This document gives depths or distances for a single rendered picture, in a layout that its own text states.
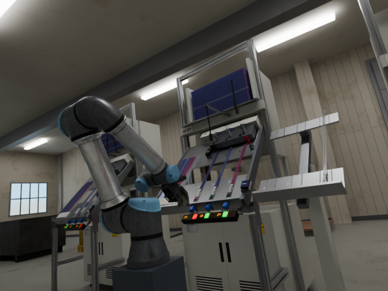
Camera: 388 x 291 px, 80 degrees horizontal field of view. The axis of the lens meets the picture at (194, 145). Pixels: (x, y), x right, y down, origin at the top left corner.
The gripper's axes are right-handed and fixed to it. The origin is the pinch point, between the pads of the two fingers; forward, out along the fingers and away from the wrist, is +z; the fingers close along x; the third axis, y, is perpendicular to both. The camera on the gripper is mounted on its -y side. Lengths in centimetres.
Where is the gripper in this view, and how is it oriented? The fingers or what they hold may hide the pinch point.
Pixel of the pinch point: (187, 203)
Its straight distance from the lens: 133.1
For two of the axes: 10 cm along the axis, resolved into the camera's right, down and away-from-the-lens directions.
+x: 7.9, -2.4, -5.7
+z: 5.0, 7.8, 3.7
